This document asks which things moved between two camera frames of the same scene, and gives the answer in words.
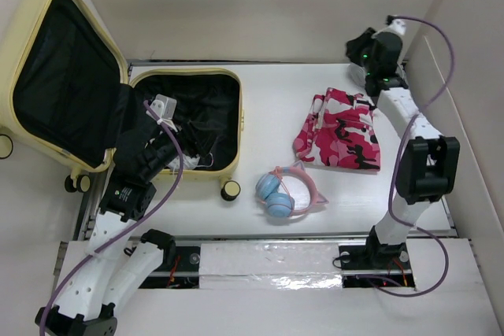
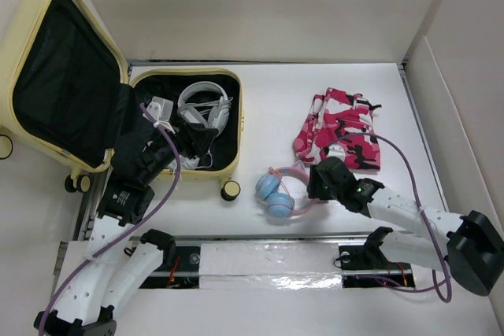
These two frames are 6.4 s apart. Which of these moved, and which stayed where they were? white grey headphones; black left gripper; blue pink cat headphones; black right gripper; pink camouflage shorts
Moved: black right gripper; white grey headphones
Stayed: pink camouflage shorts; black left gripper; blue pink cat headphones
